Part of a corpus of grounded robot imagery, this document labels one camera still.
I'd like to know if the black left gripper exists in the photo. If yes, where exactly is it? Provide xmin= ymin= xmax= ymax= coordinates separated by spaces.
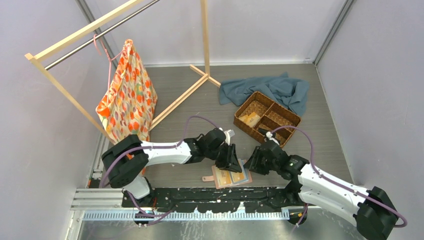
xmin=205 ymin=142 xmax=242 ymax=173

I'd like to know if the yellow credit card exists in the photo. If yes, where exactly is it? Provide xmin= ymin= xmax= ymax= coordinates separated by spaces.
xmin=230 ymin=170 xmax=249 ymax=184
xmin=244 ymin=112 xmax=261 ymax=128
xmin=214 ymin=169 xmax=232 ymax=189

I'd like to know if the woven wicker divided basket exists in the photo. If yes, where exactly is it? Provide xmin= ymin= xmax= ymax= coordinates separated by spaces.
xmin=233 ymin=91 xmax=302 ymax=143

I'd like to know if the orange credit card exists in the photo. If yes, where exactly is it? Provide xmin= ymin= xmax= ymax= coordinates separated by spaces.
xmin=238 ymin=115 xmax=248 ymax=123

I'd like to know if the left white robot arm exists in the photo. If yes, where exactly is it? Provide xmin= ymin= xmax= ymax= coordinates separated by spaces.
xmin=101 ymin=128 xmax=243 ymax=207

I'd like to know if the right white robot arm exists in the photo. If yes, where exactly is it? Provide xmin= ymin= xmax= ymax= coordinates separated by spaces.
xmin=245 ymin=137 xmax=399 ymax=240

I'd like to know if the blue-grey crumpled cloth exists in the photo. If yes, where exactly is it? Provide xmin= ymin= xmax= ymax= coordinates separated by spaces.
xmin=218 ymin=72 xmax=310 ymax=117

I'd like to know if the orange floral hanging garment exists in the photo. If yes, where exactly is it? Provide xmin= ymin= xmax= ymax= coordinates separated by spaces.
xmin=95 ymin=39 xmax=158 ymax=144

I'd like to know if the pink clothes hanger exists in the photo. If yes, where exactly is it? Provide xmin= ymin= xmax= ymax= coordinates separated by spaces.
xmin=93 ymin=34 xmax=124 ymax=89

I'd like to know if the wooden clothes rack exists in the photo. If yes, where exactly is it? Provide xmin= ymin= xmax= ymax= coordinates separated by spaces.
xmin=24 ymin=0 xmax=221 ymax=142

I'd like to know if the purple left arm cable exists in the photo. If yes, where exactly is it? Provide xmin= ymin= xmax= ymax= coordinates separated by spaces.
xmin=98 ymin=115 xmax=221 ymax=226

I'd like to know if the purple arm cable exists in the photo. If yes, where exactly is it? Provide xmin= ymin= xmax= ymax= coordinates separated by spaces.
xmin=98 ymin=115 xmax=221 ymax=226
xmin=269 ymin=125 xmax=408 ymax=229

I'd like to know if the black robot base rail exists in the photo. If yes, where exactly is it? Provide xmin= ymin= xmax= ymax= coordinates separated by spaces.
xmin=137 ymin=186 xmax=305 ymax=214

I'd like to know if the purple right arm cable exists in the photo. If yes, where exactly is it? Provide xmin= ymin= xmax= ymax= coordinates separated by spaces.
xmin=269 ymin=125 xmax=408 ymax=229

